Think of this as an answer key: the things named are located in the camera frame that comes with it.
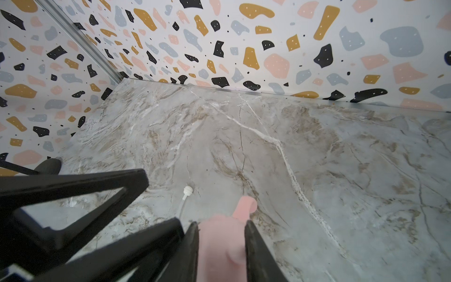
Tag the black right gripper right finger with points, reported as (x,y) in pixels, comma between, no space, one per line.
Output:
(260,264)

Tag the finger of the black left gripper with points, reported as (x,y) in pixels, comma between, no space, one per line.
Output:
(47,219)

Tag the left corner aluminium post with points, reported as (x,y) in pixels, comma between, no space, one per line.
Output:
(77,35)

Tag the black microphone stand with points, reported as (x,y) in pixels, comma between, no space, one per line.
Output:
(48,167)

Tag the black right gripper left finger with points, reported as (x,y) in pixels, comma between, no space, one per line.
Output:
(163,252)

